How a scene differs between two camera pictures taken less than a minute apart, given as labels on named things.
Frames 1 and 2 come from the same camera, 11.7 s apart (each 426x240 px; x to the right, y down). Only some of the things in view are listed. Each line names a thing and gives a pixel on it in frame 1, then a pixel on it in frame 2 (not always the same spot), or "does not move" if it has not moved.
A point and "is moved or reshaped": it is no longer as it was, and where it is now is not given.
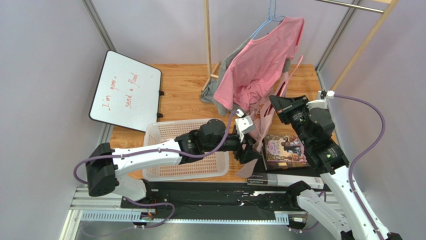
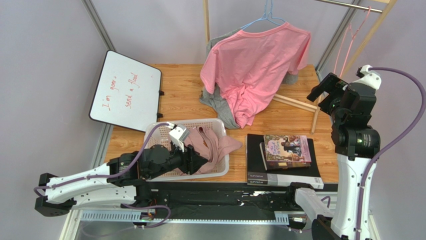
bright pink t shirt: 253,75 is moved or reshaped
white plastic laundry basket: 209,166 does not move
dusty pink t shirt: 261,115 is moved or reshaped
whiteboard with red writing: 128,93 does not move
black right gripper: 287,110 to 326,90
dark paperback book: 269,165 does not move
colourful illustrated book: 284,148 does not move
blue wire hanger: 279,18 is moved or reshaped
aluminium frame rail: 85,206 does not move
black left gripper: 250,154 to 191,161
